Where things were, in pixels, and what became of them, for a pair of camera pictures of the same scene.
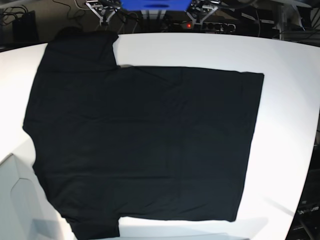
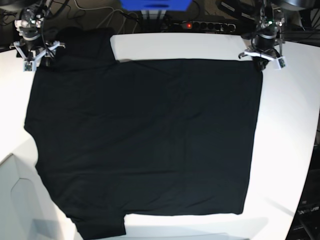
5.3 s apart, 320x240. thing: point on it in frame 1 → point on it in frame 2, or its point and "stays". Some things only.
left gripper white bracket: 102,18 → 30,65
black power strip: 215,27 stays
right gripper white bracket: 200,22 → 279,63
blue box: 156,5 stays
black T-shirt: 109,141 stays
